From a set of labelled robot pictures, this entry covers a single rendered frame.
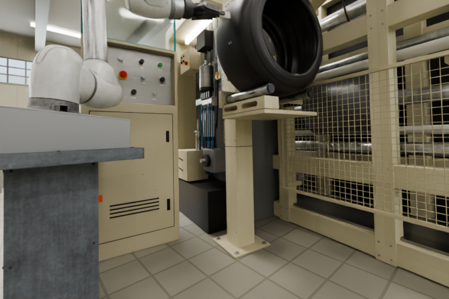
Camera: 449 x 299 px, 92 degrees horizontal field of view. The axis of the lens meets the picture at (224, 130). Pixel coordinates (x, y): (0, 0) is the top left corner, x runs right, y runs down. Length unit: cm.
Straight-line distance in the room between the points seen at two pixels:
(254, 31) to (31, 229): 107
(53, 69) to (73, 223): 55
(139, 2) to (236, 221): 120
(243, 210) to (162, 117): 78
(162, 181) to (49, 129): 82
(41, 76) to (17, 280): 66
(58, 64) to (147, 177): 79
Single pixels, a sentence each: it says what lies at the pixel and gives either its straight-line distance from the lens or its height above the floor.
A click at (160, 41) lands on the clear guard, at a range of 163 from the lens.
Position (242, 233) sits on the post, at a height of 9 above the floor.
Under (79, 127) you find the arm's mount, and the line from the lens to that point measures 85.
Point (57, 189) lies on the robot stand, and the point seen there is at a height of 52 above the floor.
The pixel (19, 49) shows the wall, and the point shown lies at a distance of 876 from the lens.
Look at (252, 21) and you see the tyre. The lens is 105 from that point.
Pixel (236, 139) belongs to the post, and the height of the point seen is 67.
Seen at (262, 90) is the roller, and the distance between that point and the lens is 103.
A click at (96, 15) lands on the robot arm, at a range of 132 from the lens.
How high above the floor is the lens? 69
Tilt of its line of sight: 1 degrees up
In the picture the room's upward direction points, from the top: 1 degrees counter-clockwise
